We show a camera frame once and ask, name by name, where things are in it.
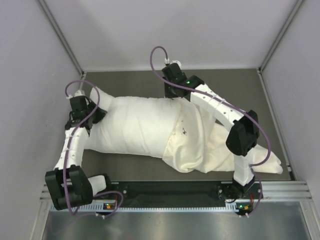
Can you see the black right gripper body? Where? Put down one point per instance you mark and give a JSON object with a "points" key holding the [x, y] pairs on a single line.
{"points": [[169, 92]]}

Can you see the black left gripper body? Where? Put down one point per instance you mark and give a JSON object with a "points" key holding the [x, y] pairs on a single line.
{"points": [[97, 115]]}

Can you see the white pillow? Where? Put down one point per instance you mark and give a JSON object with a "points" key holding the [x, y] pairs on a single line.
{"points": [[133, 125]]}

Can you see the cream pillowcase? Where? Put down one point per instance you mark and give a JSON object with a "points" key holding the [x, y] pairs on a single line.
{"points": [[198, 142]]}

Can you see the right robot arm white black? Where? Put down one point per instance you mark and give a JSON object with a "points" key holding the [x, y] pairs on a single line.
{"points": [[243, 133]]}

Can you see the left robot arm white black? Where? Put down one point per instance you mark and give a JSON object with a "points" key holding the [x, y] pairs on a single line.
{"points": [[68, 185]]}

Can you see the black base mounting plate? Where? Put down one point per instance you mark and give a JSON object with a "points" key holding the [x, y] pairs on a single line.
{"points": [[180, 194]]}

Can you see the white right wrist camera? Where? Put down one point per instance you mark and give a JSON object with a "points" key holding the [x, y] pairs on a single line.
{"points": [[167, 61]]}

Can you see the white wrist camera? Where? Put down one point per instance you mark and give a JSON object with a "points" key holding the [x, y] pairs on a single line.
{"points": [[78, 93], [167, 61]]}

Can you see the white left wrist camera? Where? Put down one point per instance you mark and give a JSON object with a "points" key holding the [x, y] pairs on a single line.
{"points": [[78, 93]]}

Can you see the left aluminium corner post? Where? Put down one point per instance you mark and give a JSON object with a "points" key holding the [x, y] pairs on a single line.
{"points": [[60, 35]]}

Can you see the aluminium corner post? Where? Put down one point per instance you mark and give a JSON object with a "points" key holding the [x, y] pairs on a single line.
{"points": [[298, 4], [60, 35]]}

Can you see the right aluminium corner post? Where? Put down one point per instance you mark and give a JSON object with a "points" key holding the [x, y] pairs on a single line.
{"points": [[298, 4]]}

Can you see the aluminium frame rail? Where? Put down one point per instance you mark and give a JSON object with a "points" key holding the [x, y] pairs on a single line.
{"points": [[281, 191]]}

